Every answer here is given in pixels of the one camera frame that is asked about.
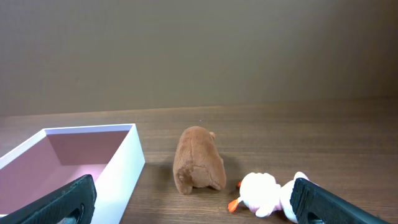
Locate white box pink interior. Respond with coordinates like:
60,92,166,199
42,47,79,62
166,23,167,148
1,124,145,223

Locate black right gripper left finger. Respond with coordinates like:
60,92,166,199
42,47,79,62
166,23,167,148
1,174,97,224

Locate brown plush bear toy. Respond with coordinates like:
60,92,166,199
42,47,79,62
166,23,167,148
173,126,226,195

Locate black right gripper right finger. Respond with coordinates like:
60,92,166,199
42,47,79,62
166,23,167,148
290,178,388,224

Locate white pink duck figurine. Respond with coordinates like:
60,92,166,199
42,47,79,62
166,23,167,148
228,172,309,223

